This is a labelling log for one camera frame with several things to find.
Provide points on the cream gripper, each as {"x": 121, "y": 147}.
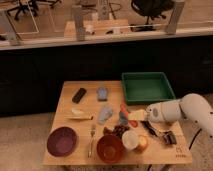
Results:
{"x": 138, "y": 115}

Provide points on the red pepper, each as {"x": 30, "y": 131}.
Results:
{"x": 126, "y": 114}

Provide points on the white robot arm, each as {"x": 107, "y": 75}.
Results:
{"x": 192, "y": 106}

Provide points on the red bowl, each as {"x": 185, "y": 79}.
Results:
{"x": 110, "y": 149}

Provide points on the blue-grey round object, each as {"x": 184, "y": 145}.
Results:
{"x": 123, "y": 120}

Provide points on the brown grape cluster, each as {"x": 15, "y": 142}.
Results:
{"x": 118, "y": 130}

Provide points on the orange cup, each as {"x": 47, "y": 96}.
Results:
{"x": 143, "y": 143}

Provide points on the white cup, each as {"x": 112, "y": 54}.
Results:
{"x": 130, "y": 140}

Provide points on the green plastic tray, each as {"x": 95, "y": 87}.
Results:
{"x": 146, "y": 87}

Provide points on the blue sponge block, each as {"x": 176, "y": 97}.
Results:
{"x": 102, "y": 93}

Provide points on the wooden table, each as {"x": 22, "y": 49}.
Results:
{"x": 78, "y": 109}

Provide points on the silver fork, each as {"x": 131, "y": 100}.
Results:
{"x": 92, "y": 133}

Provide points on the black rectangular block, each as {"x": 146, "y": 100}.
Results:
{"x": 79, "y": 95}

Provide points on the wooden spatula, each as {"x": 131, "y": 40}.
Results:
{"x": 80, "y": 117}

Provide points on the purple plate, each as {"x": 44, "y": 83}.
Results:
{"x": 62, "y": 142}

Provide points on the black office chair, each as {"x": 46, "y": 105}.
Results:
{"x": 152, "y": 8}

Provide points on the black handled brush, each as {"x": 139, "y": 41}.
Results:
{"x": 167, "y": 137}

